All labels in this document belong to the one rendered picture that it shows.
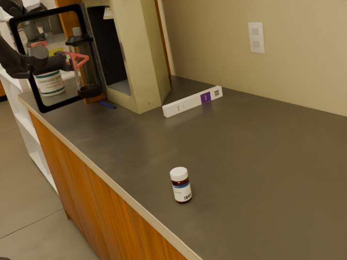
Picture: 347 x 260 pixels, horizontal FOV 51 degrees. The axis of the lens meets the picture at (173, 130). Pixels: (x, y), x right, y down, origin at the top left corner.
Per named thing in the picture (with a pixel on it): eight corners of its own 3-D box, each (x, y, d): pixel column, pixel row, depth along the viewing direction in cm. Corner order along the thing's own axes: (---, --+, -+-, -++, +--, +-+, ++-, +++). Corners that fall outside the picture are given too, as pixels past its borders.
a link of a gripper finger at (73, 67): (81, 47, 142) (59, 52, 137) (89, 48, 136) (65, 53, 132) (85, 64, 144) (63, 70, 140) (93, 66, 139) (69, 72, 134)
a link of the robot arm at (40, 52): (11, 58, 133) (13, 79, 130) (10, 39, 123) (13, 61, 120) (45, 58, 138) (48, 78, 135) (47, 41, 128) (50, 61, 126)
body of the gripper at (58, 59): (58, 51, 142) (39, 55, 138) (66, 53, 134) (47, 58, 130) (62, 67, 144) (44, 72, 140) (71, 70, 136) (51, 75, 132)
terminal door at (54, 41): (103, 91, 169) (79, 2, 153) (41, 114, 153) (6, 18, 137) (102, 91, 169) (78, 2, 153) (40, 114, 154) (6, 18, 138)
